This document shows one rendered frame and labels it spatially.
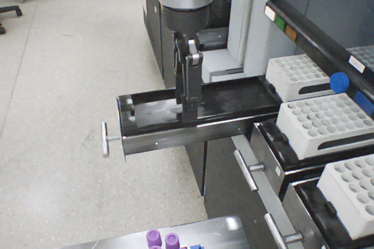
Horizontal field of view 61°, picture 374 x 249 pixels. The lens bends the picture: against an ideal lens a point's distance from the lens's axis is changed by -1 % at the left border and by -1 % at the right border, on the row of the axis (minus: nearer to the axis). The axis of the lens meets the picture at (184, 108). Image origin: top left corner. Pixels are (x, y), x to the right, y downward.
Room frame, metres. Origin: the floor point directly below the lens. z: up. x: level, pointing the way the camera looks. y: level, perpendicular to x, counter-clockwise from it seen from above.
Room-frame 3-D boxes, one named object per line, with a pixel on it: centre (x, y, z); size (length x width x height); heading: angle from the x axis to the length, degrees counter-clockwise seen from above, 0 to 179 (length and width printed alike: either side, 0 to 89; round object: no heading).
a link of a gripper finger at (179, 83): (0.52, 0.00, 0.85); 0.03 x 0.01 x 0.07; 104
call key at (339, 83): (0.37, -0.23, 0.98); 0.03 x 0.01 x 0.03; 14
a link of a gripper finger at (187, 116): (0.47, -0.01, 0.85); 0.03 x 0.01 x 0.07; 104
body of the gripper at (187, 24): (0.50, 0.00, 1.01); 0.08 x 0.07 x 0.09; 14
